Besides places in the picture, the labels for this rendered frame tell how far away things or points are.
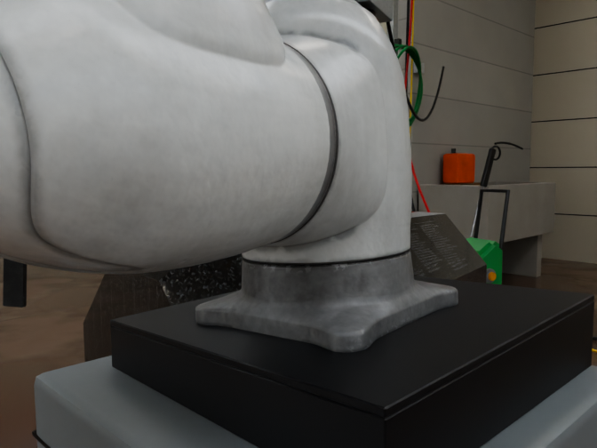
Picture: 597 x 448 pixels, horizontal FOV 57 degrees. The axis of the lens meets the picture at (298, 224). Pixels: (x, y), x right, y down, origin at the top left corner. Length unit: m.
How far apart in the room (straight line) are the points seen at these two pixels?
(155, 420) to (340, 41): 0.32
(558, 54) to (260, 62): 6.37
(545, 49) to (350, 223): 6.34
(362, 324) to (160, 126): 0.22
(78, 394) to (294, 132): 0.31
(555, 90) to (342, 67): 6.22
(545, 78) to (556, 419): 6.26
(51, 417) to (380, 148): 0.37
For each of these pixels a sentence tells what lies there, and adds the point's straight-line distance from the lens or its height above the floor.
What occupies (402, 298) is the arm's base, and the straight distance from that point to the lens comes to 0.46.
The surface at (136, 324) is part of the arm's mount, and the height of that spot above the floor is 0.85.
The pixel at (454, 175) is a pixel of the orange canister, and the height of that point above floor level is 0.93.
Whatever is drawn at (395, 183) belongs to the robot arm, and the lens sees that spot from 0.45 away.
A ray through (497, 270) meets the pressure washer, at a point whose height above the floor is 0.42.
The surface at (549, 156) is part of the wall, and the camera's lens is 6.56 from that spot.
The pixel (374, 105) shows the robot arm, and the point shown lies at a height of 1.04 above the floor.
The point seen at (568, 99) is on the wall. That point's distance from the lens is 6.54.
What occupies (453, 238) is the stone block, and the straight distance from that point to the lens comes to 2.01.
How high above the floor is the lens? 0.99
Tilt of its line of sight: 6 degrees down
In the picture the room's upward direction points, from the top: straight up
